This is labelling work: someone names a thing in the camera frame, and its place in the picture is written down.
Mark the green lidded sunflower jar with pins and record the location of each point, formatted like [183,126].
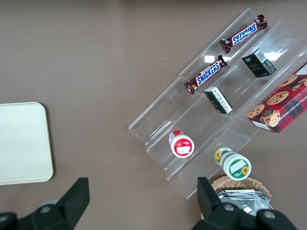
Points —
[236,166]

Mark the beige plastic serving tray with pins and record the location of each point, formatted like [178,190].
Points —
[24,143]

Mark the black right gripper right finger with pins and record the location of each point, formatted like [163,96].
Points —
[216,215]

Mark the small black carton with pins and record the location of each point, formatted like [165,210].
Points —
[257,64]
[218,100]

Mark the red plaid cookie box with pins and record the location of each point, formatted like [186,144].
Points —
[285,105]

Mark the red lidded white jar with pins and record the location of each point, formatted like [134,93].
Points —
[182,146]

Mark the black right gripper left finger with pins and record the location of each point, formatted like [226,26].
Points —
[60,210]

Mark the light wicker basket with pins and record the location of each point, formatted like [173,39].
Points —
[239,183]

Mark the Snickers chocolate bar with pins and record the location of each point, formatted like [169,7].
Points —
[243,34]
[206,74]

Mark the clear acrylic stepped shelf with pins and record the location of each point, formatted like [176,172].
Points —
[168,115]

